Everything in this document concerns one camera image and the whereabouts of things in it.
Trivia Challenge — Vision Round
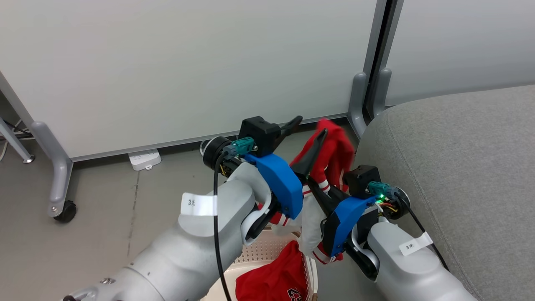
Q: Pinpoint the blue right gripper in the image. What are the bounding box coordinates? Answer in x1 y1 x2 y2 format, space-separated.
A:
308 180 379 258

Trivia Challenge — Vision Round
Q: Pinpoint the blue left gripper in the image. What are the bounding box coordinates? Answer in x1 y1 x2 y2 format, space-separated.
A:
244 116 329 221

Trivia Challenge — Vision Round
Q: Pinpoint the red and white jacket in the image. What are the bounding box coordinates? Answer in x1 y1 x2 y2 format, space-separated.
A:
267 118 356 265

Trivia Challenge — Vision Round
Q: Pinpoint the cream perforated laundry basket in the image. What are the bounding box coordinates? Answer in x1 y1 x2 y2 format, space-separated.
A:
201 233 319 301

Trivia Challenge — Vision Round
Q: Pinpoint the grey partition foot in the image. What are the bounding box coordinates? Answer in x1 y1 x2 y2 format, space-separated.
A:
347 72 369 139
373 68 393 118

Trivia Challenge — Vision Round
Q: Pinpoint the red jersey with number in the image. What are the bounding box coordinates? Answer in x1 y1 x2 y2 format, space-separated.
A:
235 240 310 301

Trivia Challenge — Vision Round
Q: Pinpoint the white paper label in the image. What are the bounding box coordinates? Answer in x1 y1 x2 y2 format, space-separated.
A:
180 192 218 217
399 232 434 257

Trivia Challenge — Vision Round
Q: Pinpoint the grey fabric sofa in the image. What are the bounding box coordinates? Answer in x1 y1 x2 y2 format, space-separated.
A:
353 85 535 301

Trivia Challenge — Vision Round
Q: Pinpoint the wide white partition panel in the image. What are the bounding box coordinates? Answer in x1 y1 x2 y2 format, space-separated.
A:
0 0 391 162

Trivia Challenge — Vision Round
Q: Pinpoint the white power strip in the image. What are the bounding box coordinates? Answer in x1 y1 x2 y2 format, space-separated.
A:
128 148 163 171

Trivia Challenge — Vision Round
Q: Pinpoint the grey partition leg with caster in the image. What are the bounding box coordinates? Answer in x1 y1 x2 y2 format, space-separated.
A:
30 120 78 223

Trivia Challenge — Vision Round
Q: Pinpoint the thin grey stand leg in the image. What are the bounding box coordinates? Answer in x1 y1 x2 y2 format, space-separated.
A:
0 117 36 164

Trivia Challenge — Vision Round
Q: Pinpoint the teal cable connector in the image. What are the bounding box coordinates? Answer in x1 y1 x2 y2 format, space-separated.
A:
367 181 400 200
223 136 256 158

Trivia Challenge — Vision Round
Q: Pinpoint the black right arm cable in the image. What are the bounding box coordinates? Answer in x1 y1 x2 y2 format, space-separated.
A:
403 204 451 273

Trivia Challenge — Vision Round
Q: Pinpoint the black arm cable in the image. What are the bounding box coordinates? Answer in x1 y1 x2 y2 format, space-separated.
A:
403 204 451 273
213 150 233 301

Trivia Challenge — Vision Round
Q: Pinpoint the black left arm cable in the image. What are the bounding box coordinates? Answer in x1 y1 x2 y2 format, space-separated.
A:
213 150 233 301

